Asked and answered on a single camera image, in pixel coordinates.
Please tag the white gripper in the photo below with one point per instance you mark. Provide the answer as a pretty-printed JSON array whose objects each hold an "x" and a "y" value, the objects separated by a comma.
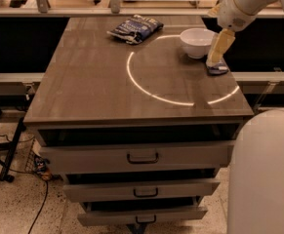
[{"x": 233, "y": 14}]

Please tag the white ceramic bowl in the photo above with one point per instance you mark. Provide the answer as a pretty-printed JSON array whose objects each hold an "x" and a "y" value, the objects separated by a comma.
[{"x": 196, "y": 42}]

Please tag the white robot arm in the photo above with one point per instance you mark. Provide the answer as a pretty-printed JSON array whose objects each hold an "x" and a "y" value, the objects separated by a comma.
[{"x": 256, "y": 180}]

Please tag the blue rxbar blueberry bar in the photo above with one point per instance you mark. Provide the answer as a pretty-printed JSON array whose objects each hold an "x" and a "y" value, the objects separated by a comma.
[{"x": 216, "y": 68}]

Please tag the blue chip bag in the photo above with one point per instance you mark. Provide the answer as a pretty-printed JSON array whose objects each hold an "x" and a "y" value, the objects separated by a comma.
[{"x": 136, "y": 29}]

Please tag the grey drawer cabinet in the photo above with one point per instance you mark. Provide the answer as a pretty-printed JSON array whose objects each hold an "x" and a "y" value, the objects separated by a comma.
[{"x": 100, "y": 91}]

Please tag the top grey drawer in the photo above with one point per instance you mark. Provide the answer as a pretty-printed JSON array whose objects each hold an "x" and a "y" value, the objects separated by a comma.
[{"x": 128, "y": 158}]

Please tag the grey drawer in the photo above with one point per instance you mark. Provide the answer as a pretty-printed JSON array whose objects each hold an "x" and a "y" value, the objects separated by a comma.
[
  {"x": 140, "y": 190},
  {"x": 145, "y": 216},
  {"x": 128, "y": 158}
]

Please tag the middle grey drawer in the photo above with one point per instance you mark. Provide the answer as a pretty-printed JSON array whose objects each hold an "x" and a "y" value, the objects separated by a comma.
[{"x": 140, "y": 190}]

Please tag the bottom grey drawer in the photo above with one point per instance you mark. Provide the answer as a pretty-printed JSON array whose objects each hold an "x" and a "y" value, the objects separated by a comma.
[{"x": 145, "y": 216}]

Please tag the black stand leg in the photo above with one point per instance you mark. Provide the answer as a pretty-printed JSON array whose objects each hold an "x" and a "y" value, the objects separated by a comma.
[{"x": 4, "y": 175}]

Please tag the metal railing frame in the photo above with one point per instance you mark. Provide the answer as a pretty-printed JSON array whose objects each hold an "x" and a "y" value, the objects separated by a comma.
[{"x": 79, "y": 8}]

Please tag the wire basket with snack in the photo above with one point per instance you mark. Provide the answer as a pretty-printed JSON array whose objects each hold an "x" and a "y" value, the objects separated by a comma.
[{"x": 36, "y": 165}]

